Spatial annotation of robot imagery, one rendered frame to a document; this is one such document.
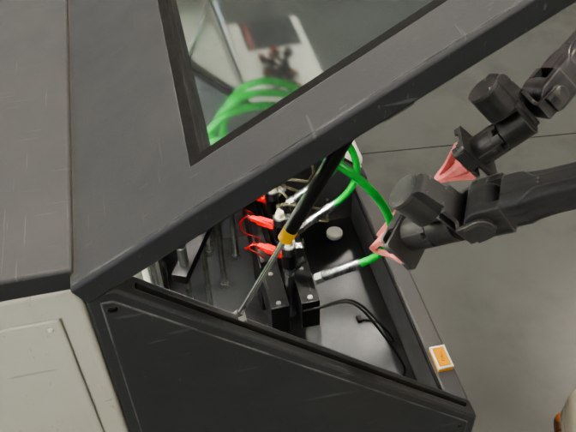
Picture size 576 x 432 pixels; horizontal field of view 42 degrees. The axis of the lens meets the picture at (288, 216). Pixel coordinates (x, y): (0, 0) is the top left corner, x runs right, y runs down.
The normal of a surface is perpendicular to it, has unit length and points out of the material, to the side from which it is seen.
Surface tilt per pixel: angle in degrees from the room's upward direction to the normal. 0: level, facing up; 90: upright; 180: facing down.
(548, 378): 0
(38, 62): 0
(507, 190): 36
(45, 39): 0
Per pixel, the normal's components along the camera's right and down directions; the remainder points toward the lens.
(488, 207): -0.61, -0.58
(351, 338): -0.03, -0.71
